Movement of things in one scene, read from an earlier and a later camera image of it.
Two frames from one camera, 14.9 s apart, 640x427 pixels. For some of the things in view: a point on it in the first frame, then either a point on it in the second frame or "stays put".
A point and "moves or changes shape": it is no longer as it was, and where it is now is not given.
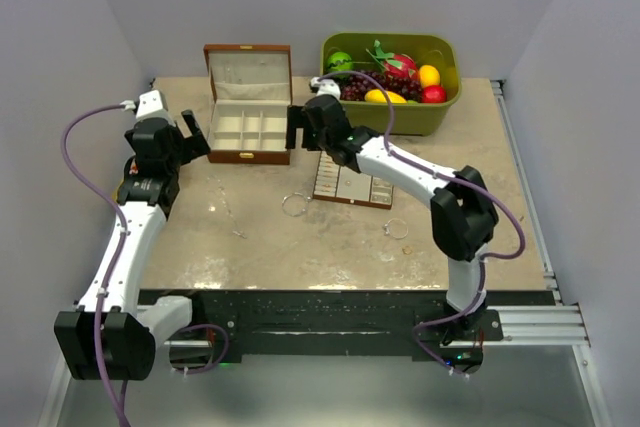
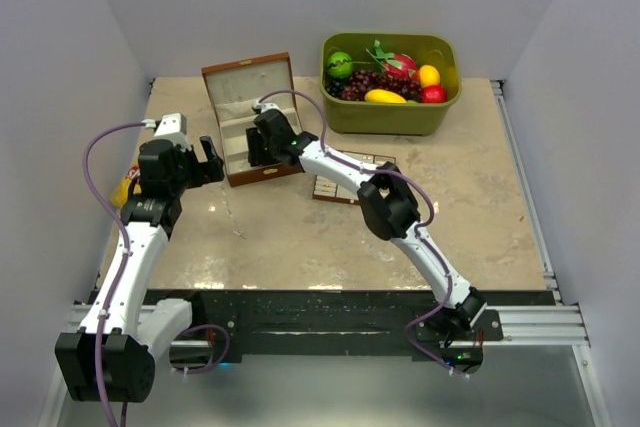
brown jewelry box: x=248 y=120 moves or changes shape
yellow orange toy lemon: x=429 y=76 stays put
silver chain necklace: x=224 y=203 stays put
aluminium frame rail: x=558 y=325 stays put
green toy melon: x=340 y=61 stays put
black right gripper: x=298 y=118 -> x=255 y=156
